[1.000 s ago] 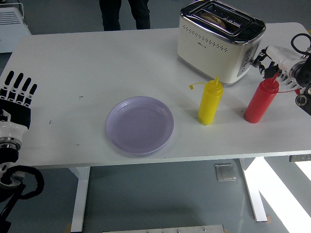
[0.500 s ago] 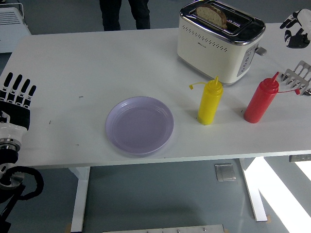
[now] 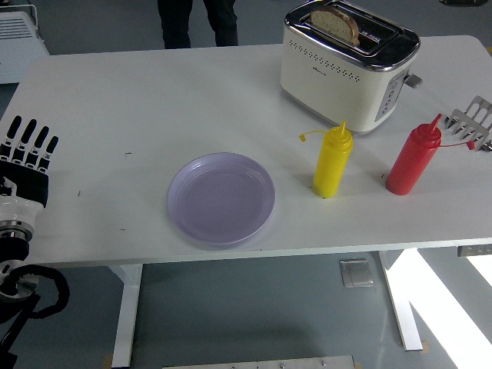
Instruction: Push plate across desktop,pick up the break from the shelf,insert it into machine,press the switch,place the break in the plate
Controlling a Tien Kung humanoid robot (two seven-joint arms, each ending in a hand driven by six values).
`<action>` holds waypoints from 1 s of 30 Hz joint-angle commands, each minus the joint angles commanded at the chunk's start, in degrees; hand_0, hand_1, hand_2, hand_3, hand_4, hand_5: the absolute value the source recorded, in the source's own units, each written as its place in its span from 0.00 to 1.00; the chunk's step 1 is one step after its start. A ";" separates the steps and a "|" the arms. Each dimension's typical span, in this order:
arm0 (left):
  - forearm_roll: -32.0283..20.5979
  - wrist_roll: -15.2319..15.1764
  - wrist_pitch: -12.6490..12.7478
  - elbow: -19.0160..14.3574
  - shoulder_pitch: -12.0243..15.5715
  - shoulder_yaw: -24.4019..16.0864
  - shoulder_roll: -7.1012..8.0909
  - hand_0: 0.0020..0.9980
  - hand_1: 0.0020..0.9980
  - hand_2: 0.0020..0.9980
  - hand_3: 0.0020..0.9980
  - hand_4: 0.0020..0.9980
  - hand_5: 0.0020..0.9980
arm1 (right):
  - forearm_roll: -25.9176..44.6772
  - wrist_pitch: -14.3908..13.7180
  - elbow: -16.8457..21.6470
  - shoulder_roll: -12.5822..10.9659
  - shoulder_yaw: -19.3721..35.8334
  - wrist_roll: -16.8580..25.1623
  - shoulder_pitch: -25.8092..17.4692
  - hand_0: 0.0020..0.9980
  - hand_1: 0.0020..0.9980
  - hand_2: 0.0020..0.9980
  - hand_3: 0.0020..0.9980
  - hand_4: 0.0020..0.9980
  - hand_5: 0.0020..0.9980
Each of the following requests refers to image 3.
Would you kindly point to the purple round plate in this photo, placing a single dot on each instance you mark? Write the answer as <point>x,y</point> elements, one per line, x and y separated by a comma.
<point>221,200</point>

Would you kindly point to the red squeeze bottle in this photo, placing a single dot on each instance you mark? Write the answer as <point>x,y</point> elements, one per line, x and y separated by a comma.
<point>413,161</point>

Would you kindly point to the white table leg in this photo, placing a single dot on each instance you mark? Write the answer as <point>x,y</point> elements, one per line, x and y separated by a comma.
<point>403,315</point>
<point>127,315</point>

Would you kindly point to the grey table control panel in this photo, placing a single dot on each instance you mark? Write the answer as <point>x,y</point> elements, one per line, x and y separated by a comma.
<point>474,250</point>

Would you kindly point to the yellow squeeze bottle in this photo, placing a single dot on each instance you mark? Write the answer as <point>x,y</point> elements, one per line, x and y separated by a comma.
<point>330,165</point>

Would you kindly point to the brown-crusted bread slice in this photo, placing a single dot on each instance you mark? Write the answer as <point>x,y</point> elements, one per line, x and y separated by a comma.
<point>334,21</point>

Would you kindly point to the person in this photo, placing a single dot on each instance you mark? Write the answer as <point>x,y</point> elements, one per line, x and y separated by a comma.
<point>177,23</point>

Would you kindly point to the black-white robot left hand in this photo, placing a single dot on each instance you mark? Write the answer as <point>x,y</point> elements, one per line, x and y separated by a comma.
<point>27,184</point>

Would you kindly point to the silver floor plate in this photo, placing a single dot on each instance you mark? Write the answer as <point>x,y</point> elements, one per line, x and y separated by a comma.
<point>356,273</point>

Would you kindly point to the silver metal toast rack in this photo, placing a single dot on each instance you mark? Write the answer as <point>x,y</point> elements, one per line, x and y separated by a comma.
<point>471,121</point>

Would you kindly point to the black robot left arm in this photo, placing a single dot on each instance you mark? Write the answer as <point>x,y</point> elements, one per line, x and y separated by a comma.
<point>15,307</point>

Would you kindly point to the cream and chrome toaster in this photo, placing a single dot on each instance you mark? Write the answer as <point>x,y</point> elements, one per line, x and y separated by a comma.
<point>330,88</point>

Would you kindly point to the white slatted chair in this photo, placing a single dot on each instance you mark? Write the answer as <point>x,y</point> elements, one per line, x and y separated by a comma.
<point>17,50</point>

